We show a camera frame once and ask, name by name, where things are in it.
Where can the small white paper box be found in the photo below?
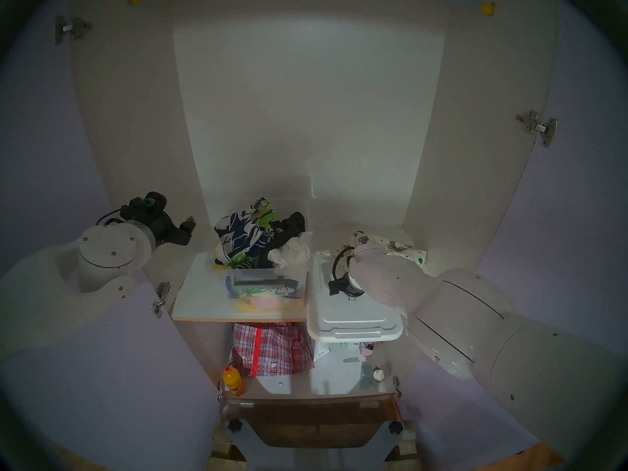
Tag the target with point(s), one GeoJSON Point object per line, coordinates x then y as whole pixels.
{"type": "Point", "coordinates": [321, 351]}

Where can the small round white object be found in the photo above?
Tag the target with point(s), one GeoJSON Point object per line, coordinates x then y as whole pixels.
{"type": "Point", "coordinates": [379, 374]}

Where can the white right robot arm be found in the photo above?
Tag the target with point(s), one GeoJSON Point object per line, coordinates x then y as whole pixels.
{"type": "Point", "coordinates": [466, 313]}

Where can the red plaid woven bag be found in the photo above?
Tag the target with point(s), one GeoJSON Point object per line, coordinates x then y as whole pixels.
{"type": "Point", "coordinates": [272, 350]}

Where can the white garment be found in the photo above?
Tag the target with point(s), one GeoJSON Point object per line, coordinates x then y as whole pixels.
{"type": "Point", "coordinates": [294, 251]}

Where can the navy leaf print garment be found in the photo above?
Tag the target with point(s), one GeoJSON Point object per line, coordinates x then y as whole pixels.
{"type": "Point", "coordinates": [240, 234]}

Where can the cream cartoon print garment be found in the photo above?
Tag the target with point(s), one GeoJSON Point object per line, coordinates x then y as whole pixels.
{"type": "Point", "coordinates": [397, 247]}

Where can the pastel pink yellow garment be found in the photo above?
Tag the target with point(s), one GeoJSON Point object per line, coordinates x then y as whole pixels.
{"type": "Point", "coordinates": [262, 304]}

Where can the orange juice bottle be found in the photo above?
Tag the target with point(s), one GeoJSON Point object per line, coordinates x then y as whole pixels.
{"type": "Point", "coordinates": [233, 380]}

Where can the brown wooden drawer front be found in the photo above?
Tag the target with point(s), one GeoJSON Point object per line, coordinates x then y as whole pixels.
{"type": "Point", "coordinates": [314, 418]}

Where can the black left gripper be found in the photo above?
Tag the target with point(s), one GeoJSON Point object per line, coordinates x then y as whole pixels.
{"type": "Point", "coordinates": [159, 227]}

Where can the black garment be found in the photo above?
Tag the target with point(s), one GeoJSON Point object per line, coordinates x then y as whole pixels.
{"type": "Point", "coordinates": [292, 224]}

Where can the small steel drawer hinge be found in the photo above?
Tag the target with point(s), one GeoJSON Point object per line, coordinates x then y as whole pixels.
{"type": "Point", "coordinates": [221, 391]}

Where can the small pink cup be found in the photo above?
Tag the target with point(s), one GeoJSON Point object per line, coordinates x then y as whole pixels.
{"type": "Point", "coordinates": [368, 347]}

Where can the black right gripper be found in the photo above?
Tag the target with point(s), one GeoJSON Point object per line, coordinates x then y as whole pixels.
{"type": "Point", "coordinates": [346, 288]}

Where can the lavender wardrobe door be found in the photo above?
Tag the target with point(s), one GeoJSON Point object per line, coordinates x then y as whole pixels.
{"type": "Point", "coordinates": [122, 391]}
{"type": "Point", "coordinates": [579, 205]}

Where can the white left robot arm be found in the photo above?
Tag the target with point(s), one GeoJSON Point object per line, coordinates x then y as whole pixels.
{"type": "Point", "coordinates": [49, 288]}

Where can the black star knob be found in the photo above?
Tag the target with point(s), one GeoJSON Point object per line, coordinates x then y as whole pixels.
{"type": "Point", "coordinates": [396, 428]}
{"type": "Point", "coordinates": [235, 425]}

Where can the steel cabinet hinge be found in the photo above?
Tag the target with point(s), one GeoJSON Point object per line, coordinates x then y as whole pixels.
{"type": "Point", "coordinates": [161, 298]}
{"type": "Point", "coordinates": [71, 28]}
{"type": "Point", "coordinates": [537, 126]}

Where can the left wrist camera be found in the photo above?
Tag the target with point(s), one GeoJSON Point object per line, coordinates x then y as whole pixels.
{"type": "Point", "coordinates": [154, 200]}

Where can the white bin lid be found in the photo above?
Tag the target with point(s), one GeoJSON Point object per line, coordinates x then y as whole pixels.
{"type": "Point", "coordinates": [343, 323]}

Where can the clear plastic storage bin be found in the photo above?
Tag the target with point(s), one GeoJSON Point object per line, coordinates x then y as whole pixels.
{"type": "Point", "coordinates": [260, 281]}

